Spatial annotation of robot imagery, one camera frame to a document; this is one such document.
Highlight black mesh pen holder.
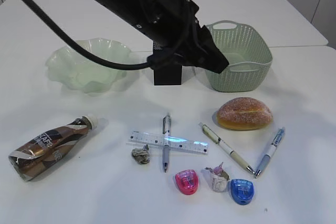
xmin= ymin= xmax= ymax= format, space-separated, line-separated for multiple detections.
xmin=153 ymin=42 xmax=182 ymax=86

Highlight green wavy glass plate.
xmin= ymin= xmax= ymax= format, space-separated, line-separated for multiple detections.
xmin=45 ymin=38 xmax=135 ymax=93

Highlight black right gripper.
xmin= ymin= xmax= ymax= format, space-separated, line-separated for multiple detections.
xmin=146 ymin=0 xmax=229 ymax=73

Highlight grey grip silver pen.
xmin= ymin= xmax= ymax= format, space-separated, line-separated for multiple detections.
xmin=162 ymin=113 xmax=171 ymax=173

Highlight white paper piece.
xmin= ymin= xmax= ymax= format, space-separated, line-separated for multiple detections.
xmin=202 ymin=162 xmax=230 ymax=193

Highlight cream barrel pen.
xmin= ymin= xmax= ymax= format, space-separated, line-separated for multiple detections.
xmin=199 ymin=123 xmax=255 ymax=175

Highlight green woven plastic basket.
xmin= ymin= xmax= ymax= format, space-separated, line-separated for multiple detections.
xmin=205 ymin=20 xmax=273 ymax=93

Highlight grey paper ball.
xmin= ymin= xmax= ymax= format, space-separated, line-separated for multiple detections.
xmin=131 ymin=144 xmax=150 ymax=165

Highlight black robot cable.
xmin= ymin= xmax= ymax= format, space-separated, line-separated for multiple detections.
xmin=0 ymin=0 xmax=153 ymax=71

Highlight brown coffee bottle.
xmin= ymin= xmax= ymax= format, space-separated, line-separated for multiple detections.
xmin=8 ymin=114 xmax=98 ymax=182

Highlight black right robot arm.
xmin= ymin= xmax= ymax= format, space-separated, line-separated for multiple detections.
xmin=95 ymin=0 xmax=229 ymax=73

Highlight sugared bread bun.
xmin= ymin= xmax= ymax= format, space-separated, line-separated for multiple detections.
xmin=216 ymin=97 xmax=273 ymax=131

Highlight clear plastic ruler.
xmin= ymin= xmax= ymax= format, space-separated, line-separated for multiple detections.
xmin=129 ymin=131 xmax=208 ymax=155

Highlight pink pencil sharpener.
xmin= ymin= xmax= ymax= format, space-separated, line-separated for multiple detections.
xmin=174 ymin=169 xmax=198 ymax=195

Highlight blue pencil sharpener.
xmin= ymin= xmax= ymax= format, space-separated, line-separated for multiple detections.
xmin=230 ymin=179 xmax=254 ymax=205

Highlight white blue pen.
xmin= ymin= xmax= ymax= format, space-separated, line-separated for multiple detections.
xmin=254 ymin=127 xmax=286 ymax=178

